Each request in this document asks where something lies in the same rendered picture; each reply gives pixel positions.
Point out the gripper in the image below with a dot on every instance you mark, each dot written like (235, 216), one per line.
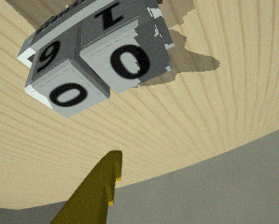
(89, 203)

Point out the grey cube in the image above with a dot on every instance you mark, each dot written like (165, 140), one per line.
(121, 43)
(61, 79)

